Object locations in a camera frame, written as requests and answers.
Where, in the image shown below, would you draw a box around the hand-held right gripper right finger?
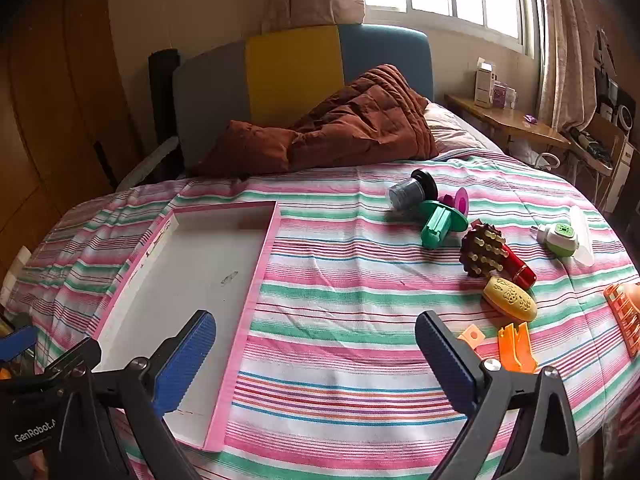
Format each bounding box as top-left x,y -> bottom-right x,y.
415,310 -> 581,480

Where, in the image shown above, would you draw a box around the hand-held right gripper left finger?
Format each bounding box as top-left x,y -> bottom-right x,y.
47,310 -> 217,480

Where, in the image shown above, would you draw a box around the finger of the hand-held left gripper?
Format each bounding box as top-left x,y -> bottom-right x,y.
0,327 -> 38,362
0,337 -> 102,396

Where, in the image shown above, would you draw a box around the yellow orange track piece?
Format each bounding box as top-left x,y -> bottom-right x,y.
497,321 -> 540,375

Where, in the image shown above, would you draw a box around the pink cardboard tray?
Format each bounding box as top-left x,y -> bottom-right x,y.
92,201 -> 282,453

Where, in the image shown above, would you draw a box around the yellow perforated oval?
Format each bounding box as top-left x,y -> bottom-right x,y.
482,276 -> 538,322

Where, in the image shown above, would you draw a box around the dark brown pumpkin toy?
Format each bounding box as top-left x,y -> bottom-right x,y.
460,220 -> 508,278

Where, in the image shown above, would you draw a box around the green plastic toy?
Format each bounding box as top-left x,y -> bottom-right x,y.
419,200 -> 468,250

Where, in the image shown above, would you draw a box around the pink plastic toy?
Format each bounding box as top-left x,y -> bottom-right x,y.
442,187 -> 470,218

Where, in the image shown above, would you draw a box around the green plug-in device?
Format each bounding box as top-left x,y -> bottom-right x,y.
530,222 -> 580,258

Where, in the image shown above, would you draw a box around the grey dome toy black base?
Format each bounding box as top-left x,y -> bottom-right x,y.
389,169 -> 439,209

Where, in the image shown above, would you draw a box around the orange cube blocks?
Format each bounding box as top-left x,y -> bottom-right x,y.
604,282 -> 640,352

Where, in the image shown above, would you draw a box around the small orange plastic piece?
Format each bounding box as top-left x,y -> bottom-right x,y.
457,325 -> 486,350

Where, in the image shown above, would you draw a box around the striped bedsheet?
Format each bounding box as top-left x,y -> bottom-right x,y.
10,152 -> 640,480

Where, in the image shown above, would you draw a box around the clear plastic tube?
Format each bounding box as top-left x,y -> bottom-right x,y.
570,206 -> 596,268

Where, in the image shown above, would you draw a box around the pink pillow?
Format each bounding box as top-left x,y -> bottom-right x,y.
424,102 -> 501,161

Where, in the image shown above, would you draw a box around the wooden wardrobe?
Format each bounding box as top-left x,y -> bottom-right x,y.
0,0 -> 146,271

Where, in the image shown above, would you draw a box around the wooden side table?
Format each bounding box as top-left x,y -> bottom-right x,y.
445,94 -> 571,151

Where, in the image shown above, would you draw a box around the brown quilt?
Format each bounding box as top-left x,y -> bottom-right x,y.
192,64 -> 440,178

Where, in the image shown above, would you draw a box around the white carton box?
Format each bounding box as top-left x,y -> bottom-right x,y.
474,57 -> 498,108

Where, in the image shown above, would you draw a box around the cluttered wooden shelf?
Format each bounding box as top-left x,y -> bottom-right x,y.
565,25 -> 640,211

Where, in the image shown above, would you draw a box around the grey yellow blue headboard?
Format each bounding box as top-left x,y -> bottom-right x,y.
172,24 -> 433,171

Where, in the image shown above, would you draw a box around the white bed side rail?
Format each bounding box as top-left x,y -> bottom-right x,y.
117,137 -> 181,191

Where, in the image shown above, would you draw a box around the white cable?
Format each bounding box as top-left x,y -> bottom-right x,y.
534,151 -> 564,172

